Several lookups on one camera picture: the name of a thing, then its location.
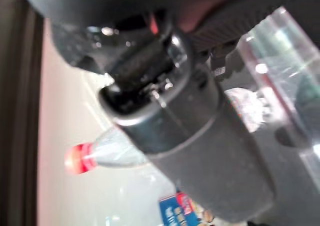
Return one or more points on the clear water bottle red cap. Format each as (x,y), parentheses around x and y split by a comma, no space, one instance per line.
(80,158)

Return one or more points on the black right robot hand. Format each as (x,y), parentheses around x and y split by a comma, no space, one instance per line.
(195,148)

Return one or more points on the blue snack box red logo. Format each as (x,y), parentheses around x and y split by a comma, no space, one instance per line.
(175,211)

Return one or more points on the clear plastic container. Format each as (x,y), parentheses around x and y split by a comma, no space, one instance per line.
(282,61)

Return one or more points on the glossy brown cabinet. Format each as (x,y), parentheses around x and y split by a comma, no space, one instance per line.
(17,111)

